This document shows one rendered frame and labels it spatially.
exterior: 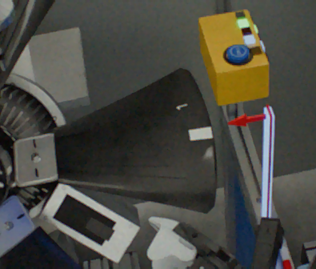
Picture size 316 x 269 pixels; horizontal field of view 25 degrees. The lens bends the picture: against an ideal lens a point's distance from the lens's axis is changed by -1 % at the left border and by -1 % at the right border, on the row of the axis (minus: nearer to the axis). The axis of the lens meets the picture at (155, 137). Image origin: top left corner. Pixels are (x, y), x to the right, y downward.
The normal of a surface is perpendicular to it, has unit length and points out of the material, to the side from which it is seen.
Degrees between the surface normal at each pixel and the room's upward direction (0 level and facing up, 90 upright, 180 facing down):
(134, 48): 90
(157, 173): 17
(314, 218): 0
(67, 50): 0
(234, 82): 90
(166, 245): 7
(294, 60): 90
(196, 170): 22
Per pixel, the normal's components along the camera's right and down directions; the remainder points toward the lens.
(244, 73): 0.16, 0.74
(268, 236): -0.22, -0.57
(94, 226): 0.06, 0.15
